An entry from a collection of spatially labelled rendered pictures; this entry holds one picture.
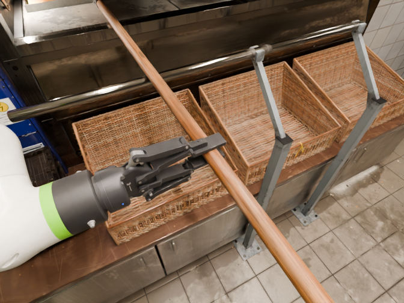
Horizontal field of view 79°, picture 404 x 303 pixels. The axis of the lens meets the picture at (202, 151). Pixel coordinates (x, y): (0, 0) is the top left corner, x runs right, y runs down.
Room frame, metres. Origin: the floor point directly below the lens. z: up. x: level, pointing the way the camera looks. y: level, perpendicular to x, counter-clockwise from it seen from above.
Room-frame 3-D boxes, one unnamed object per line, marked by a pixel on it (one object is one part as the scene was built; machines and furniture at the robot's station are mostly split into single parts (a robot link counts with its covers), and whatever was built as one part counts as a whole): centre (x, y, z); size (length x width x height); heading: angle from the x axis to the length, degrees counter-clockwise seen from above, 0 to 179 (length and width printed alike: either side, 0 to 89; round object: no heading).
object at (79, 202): (0.21, 0.20, 1.19); 0.12 x 0.06 x 0.09; 28
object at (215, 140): (0.32, -0.01, 1.21); 0.07 x 0.03 x 0.01; 118
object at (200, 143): (0.31, 0.01, 1.22); 0.05 x 0.01 x 0.03; 118
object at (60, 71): (1.20, -0.19, 1.02); 1.79 x 0.11 x 0.19; 117
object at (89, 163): (0.70, 0.20, 0.72); 0.56 x 0.49 x 0.28; 118
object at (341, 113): (1.25, -0.87, 0.72); 0.56 x 0.49 x 0.28; 117
